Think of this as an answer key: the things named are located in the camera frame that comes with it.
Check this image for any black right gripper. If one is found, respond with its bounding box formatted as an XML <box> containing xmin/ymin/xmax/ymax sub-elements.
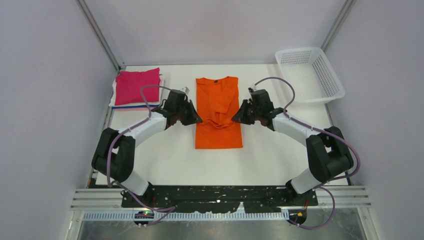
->
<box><xmin>232</xmin><ymin>99</ymin><xmax>262</xmax><ymax>126</ymax></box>

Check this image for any orange t shirt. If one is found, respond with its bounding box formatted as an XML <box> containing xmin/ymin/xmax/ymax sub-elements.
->
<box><xmin>194</xmin><ymin>76</ymin><xmax>243</xmax><ymax>150</ymax></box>

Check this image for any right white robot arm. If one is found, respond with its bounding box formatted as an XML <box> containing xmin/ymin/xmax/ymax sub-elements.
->
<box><xmin>232</xmin><ymin>88</ymin><xmax>354</xmax><ymax>205</ymax></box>

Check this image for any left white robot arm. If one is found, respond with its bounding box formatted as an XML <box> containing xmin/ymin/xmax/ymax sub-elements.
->
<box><xmin>91</xmin><ymin>88</ymin><xmax>202</xmax><ymax>207</ymax></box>

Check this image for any magenta folded t shirt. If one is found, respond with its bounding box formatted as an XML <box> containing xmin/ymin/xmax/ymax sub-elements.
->
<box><xmin>112</xmin><ymin>68</ymin><xmax>161</xmax><ymax>106</ymax></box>

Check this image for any white plastic laundry basket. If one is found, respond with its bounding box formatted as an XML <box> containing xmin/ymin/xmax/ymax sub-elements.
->
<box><xmin>275</xmin><ymin>47</ymin><xmax>346</xmax><ymax>104</ymax></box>

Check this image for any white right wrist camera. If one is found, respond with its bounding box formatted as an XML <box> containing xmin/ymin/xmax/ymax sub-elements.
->
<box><xmin>248</xmin><ymin>84</ymin><xmax>257</xmax><ymax>93</ymax></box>

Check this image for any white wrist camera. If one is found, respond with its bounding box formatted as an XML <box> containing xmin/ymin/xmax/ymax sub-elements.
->
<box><xmin>180</xmin><ymin>87</ymin><xmax>190</xmax><ymax>96</ymax></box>
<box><xmin>248</xmin><ymin>84</ymin><xmax>257</xmax><ymax>93</ymax></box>

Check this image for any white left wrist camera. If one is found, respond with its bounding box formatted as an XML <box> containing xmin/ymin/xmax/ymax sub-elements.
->
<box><xmin>180</xmin><ymin>87</ymin><xmax>190</xmax><ymax>96</ymax></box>

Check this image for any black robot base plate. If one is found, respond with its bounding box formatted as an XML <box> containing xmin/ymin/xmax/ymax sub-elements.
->
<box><xmin>138</xmin><ymin>185</ymin><xmax>318</xmax><ymax>214</ymax></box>

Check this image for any aluminium frame rail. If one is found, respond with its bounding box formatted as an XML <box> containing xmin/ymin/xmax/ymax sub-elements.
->
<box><xmin>71</xmin><ymin>185</ymin><xmax>371</xmax><ymax>221</ymax></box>

